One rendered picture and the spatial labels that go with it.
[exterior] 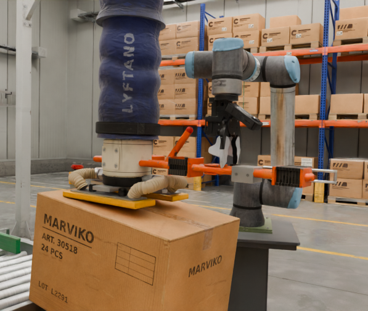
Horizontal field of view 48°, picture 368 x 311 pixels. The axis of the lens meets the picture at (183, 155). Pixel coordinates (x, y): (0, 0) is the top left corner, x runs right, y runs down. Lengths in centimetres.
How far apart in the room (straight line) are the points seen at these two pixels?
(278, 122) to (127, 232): 97
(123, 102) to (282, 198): 100
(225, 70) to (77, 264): 77
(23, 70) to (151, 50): 360
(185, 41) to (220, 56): 858
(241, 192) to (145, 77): 94
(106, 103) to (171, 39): 867
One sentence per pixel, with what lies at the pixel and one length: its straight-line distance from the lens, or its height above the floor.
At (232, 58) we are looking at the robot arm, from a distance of 121.
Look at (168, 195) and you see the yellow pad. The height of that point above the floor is 101.
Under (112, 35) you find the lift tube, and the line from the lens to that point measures 140.
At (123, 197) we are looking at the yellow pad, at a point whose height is 102.
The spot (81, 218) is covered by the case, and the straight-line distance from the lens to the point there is 136.
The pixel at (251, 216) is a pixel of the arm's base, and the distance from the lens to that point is 210.
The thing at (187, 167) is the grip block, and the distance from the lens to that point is 125.
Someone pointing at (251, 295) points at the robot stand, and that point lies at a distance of 218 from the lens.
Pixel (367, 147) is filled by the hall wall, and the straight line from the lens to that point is 966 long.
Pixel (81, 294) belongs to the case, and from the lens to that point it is 143.
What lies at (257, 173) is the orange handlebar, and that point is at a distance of 115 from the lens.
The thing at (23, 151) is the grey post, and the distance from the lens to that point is 488.
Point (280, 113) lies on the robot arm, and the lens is 190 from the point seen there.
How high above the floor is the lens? 122
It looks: 3 degrees down
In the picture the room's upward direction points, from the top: 1 degrees clockwise
